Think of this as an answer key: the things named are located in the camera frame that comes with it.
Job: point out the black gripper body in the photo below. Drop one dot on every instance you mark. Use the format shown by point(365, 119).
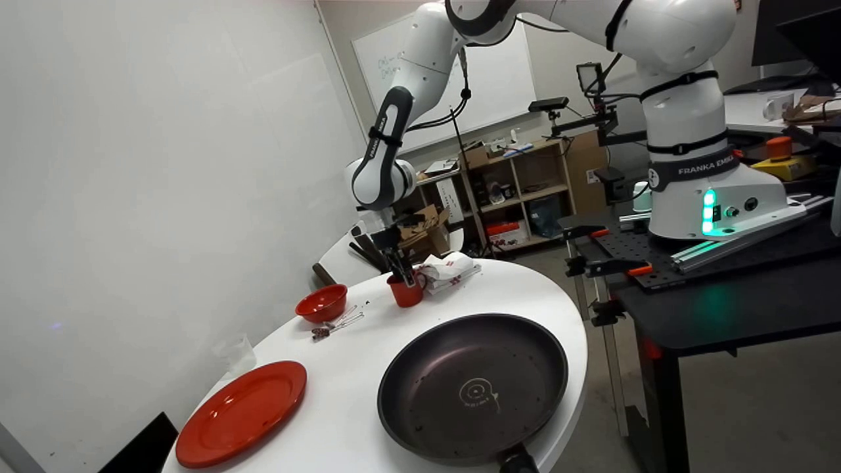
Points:
point(378, 234)

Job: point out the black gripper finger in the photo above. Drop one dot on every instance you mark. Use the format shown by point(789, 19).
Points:
point(391, 268)
point(407, 268)

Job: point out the red plastic cup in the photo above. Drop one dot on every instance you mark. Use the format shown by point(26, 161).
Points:
point(407, 292)

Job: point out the white towel with red stripes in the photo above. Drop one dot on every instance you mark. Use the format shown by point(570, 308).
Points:
point(448, 271)

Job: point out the cardboard box with scraps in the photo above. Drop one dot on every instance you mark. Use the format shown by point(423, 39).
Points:
point(423, 234)

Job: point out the red plastic bowl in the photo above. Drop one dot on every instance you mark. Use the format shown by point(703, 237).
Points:
point(323, 307)

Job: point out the metal paper clips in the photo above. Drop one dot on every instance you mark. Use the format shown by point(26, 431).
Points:
point(322, 333)

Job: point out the dark frying pan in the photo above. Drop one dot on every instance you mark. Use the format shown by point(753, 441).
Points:
point(474, 391)

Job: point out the wooden shelf unit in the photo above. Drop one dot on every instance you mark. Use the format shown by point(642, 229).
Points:
point(520, 194)

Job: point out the red plate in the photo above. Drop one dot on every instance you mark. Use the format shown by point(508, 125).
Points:
point(243, 413)

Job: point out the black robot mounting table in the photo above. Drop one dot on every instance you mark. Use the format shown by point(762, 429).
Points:
point(714, 295)

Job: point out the white round pedestal table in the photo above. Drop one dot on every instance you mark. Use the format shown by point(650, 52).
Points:
point(336, 425)

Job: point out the orange handled clamp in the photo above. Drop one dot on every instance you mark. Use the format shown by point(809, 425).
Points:
point(608, 311)
point(582, 237)

